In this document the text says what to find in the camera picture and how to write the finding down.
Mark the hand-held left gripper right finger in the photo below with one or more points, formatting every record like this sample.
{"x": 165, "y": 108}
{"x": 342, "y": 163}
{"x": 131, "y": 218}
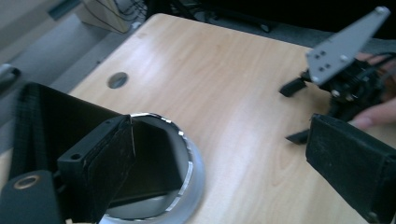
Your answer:
{"x": 351, "y": 161}

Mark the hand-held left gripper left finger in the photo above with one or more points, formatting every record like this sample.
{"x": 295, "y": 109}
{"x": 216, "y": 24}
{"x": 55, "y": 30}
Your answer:
{"x": 102, "y": 161}

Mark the black wallet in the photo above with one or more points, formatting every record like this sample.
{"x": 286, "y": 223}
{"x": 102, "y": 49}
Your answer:
{"x": 62, "y": 118}

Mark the white bowl with silver rim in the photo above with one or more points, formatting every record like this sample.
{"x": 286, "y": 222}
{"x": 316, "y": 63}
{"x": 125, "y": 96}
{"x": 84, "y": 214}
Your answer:
{"x": 162, "y": 137}

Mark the white key stand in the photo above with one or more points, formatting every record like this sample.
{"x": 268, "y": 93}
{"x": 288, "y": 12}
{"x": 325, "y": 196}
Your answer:
{"x": 199, "y": 174}

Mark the black curtain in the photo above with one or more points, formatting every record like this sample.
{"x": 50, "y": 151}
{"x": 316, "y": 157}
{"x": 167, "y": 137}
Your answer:
{"x": 295, "y": 15}

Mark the wooden desk furniture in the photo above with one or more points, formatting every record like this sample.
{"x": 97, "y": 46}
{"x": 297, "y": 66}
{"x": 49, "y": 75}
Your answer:
{"x": 102, "y": 15}

